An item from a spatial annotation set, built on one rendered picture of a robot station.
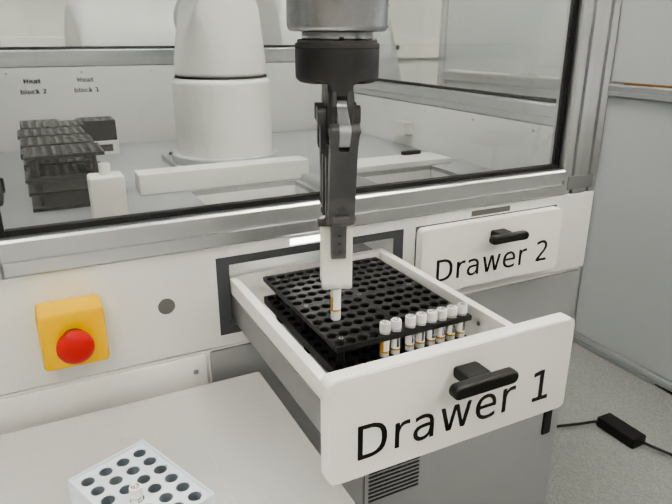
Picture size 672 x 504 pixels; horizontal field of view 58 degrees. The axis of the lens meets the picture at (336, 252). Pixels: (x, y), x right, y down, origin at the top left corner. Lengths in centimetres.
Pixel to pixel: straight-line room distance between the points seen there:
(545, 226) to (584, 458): 112
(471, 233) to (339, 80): 51
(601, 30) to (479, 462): 80
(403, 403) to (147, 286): 38
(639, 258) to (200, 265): 191
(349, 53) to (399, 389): 30
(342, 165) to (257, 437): 36
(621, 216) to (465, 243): 155
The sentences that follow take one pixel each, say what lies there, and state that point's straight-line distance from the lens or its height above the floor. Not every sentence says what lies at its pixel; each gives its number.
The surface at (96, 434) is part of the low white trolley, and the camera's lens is 80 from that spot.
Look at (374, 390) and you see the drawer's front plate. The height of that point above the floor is 91.
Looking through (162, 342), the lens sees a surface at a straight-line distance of 84.
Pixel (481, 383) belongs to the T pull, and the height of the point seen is 91.
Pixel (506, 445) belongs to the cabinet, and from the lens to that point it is 130.
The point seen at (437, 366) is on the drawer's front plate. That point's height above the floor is 92.
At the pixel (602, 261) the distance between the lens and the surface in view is 257.
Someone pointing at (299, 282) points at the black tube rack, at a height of 90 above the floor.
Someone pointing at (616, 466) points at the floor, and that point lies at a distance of 208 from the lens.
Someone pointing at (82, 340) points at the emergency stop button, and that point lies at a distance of 74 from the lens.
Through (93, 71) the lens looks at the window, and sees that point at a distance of 76.
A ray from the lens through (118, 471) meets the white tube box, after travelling 68.
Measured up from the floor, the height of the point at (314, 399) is 87.
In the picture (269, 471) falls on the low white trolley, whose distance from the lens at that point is 70.
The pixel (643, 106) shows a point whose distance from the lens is 241.
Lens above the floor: 121
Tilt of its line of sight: 20 degrees down
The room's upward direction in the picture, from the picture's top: straight up
